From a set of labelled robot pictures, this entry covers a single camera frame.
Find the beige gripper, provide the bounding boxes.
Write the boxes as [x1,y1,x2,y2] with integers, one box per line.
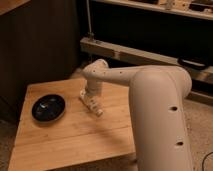
[79,89,98,108]

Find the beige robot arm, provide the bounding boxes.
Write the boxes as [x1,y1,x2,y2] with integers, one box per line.
[80,59,193,171]

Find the black ceramic bowl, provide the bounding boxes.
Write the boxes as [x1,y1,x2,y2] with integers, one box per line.
[32,94,66,122]

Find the wooden table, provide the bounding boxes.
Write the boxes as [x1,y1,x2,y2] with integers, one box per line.
[8,79,134,171]

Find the wooden beam with metal pole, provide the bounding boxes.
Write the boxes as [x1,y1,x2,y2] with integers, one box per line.
[80,0,213,85]

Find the wooden shelf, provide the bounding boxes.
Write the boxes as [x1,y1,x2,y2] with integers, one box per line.
[92,0,213,21]

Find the black handle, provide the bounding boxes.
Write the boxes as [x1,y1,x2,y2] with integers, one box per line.
[177,58,209,70]

